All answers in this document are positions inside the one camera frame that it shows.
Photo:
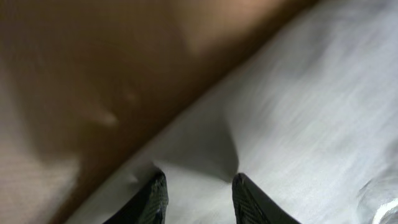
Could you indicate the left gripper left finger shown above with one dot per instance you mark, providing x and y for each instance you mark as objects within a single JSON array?
[{"x": 148, "y": 206}]

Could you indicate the grey shorts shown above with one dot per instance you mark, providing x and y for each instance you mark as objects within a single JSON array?
[{"x": 311, "y": 119}]

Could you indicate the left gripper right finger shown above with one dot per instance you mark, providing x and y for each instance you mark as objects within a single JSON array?
[{"x": 253, "y": 206}]

